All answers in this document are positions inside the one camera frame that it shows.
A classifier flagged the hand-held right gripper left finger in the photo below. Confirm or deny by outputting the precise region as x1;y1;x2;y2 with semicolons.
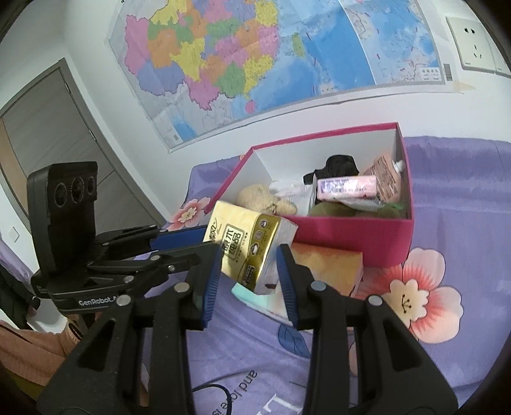
36;241;224;415

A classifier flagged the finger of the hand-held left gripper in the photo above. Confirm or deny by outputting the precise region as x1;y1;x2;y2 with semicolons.
86;243;216;298
96;224;209;257

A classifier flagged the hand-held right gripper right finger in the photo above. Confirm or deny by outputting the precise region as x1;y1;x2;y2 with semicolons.
277;243;458;415

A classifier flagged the gold tissue pack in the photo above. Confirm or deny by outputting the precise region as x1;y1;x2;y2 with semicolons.
203;200;299;295

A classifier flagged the pink cardboard box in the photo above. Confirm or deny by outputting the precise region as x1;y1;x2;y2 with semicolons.
205;122;416;269

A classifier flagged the beige plush bear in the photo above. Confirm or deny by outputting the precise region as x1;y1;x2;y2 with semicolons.
235;184;298;216

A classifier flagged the black soft item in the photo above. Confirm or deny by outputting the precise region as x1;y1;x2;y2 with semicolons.
302;155;360;186

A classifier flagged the pastel tissue pack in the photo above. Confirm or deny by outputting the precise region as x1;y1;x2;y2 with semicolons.
232;243;365;325

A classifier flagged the grey door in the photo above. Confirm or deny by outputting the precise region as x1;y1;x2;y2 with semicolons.
0;58;166;242

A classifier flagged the dark clothing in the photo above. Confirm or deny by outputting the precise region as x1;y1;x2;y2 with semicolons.
0;261;41;332

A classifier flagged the lavender lettered box lid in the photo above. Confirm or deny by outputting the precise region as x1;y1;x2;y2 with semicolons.
187;359;360;415

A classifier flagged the pink printed packet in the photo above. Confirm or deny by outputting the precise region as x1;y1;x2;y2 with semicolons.
316;175;379;201

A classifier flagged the peach tube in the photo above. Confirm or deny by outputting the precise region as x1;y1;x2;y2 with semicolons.
361;155;407;204

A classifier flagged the purple floral bedsheet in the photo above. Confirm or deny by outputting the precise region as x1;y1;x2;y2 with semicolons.
0;136;511;415

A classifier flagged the black cable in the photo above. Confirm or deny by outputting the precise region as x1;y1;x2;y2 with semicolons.
191;382;237;415

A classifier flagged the colourful wall map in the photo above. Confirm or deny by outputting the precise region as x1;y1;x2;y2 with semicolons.
106;0;466;154

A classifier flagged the white wall socket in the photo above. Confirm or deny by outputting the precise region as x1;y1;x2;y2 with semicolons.
445;16;500;72

